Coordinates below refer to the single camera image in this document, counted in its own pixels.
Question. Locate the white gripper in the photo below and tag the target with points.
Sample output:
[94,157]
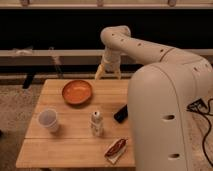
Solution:
[111,60]

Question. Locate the black bottle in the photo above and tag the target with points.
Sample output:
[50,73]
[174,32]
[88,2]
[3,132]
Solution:
[121,115]

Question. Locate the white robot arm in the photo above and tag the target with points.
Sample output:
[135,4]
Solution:
[158,94]

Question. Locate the small white bottle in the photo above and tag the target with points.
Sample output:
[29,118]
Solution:
[96,124]

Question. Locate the orange bowl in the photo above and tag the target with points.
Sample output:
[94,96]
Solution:
[77,92]

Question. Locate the white plastic cup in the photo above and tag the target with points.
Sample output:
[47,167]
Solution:
[48,119]

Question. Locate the snack bar in wrapper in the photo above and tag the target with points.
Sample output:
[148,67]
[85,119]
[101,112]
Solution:
[116,150]

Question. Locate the wooden rail bench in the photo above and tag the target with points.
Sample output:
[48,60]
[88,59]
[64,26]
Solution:
[50,56]

